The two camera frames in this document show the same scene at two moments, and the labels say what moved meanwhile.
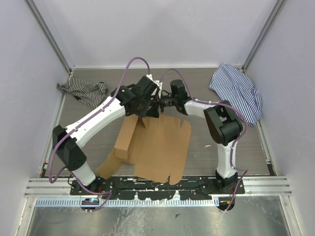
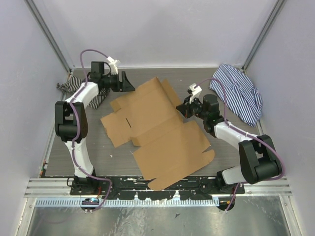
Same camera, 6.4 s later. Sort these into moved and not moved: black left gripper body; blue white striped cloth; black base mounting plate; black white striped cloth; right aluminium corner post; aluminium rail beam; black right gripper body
Moved: black left gripper body; black right gripper body
Not moved: blue white striped cloth; black base mounting plate; right aluminium corner post; aluminium rail beam; black white striped cloth
